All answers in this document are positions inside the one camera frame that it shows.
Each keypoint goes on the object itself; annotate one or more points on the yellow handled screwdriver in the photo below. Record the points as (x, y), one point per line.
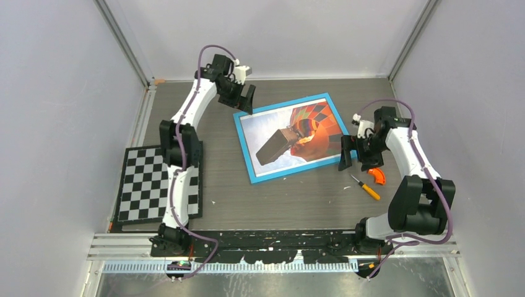
(367, 189)

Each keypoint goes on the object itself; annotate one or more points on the orange curved plastic piece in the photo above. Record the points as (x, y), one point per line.
(378, 176)

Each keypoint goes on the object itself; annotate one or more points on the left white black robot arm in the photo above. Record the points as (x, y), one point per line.
(182, 151)

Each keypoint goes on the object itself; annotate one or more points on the corner aluminium post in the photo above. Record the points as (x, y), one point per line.
(121, 40)
(422, 21)

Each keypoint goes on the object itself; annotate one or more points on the white perforated strip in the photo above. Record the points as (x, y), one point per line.
(185, 266)

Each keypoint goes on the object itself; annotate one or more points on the left corner aluminium post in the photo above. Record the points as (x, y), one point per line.
(121, 40)

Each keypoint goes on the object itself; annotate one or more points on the aluminium front rail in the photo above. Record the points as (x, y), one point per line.
(123, 246)

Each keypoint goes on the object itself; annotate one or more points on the right corner aluminium post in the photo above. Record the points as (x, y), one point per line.
(422, 21)

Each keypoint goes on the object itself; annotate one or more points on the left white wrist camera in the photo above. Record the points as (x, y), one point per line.
(240, 72)

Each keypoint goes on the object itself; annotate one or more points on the blue picture frame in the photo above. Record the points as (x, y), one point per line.
(246, 143)

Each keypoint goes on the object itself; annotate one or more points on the black white checkerboard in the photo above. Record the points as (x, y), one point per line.
(143, 193)

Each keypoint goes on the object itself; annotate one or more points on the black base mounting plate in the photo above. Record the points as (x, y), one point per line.
(179, 241)

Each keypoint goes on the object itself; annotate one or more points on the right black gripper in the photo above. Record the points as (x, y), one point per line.
(369, 162)

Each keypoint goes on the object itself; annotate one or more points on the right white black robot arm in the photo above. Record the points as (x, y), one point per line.
(421, 205)

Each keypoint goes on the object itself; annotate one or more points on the hot air balloon photo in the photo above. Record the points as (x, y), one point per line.
(287, 135)

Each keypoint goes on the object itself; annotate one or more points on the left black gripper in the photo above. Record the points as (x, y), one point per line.
(240, 102)

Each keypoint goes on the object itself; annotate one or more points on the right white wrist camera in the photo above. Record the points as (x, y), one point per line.
(364, 128)

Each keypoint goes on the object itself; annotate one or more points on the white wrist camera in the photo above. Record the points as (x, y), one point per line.
(364, 128)
(240, 72)

